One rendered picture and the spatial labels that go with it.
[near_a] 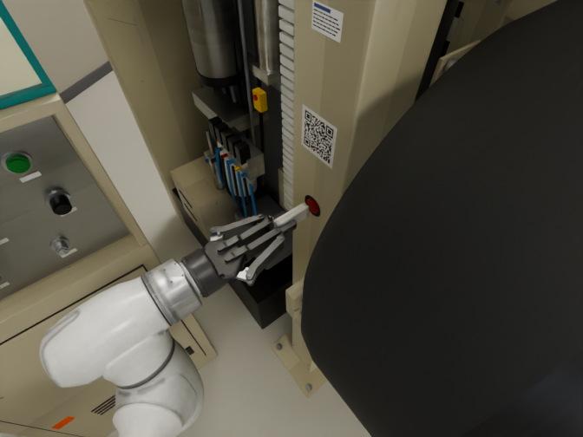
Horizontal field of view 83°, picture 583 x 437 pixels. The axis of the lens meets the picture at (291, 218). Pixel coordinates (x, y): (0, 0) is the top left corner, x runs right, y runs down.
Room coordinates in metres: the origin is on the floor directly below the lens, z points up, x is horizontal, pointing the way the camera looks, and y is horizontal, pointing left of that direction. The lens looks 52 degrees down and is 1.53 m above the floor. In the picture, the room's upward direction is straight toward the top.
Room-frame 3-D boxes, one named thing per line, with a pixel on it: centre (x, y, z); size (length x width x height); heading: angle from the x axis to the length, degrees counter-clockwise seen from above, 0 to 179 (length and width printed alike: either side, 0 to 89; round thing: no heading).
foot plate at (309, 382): (0.44, -0.09, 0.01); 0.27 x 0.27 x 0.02; 38
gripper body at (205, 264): (0.28, 0.12, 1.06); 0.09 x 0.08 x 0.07; 128
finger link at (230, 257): (0.31, 0.06, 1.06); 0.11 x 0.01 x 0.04; 126
